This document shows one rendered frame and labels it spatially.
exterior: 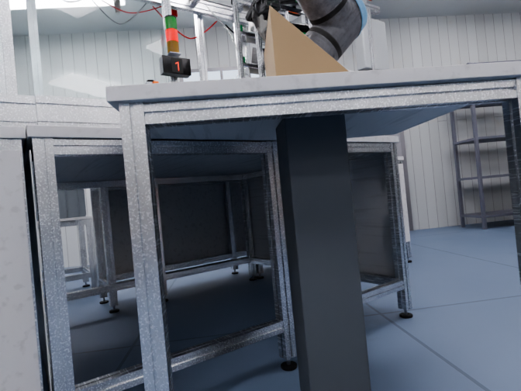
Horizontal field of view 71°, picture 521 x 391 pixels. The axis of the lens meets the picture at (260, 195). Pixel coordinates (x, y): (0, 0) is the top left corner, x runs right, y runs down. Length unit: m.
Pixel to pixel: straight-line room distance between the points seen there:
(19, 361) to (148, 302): 0.45
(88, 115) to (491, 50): 5.86
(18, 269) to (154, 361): 0.45
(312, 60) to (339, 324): 0.65
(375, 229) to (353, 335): 1.03
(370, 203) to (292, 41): 1.24
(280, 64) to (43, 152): 0.63
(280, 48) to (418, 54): 5.00
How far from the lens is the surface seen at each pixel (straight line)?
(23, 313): 1.10
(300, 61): 0.90
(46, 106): 1.18
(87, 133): 1.09
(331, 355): 1.03
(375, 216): 1.97
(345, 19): 1.09
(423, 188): 5.51
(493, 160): 6.12
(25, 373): 1.14
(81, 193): 3.20
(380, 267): 2.01
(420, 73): 0.84
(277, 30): 0.92
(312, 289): 0.97
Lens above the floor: 0.62
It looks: 1 degrees up
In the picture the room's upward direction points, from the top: 5 degrees counter-clockwise
